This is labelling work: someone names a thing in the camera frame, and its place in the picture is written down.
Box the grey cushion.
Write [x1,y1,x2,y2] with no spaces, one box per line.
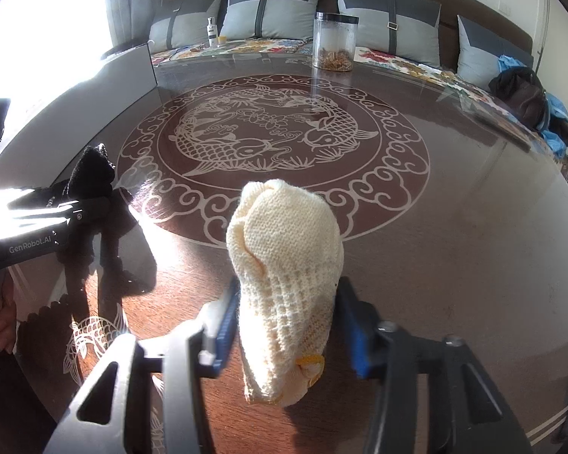
[148,0,222,53]
[220,0,319,40]
[457,16,534,90]
[337,0,441,68]

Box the black sock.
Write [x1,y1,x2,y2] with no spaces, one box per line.
[63,143,115,200]

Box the person's left hand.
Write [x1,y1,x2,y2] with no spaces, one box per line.
[0,272,17,354]

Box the grey cushion far left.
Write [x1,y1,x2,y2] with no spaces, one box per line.
[148,0,222,53]

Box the clear jar black lid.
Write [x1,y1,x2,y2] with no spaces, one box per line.
[312,12,359,73]

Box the white spray bottle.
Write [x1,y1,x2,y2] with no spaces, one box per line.
[206,17,218,48]

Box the cream knitted sock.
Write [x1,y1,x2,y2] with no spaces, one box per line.
[226,179,345,407]

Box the large grey storage box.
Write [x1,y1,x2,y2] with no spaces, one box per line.
[0,44,157,189]

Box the grey cushion far right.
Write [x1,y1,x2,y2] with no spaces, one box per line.
[457,16,534,90]

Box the black and blue clothing pile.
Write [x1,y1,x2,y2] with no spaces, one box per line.
[488,54,568,159]

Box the floral sofa cover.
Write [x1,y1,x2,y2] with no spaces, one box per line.
[149,37,568,186]

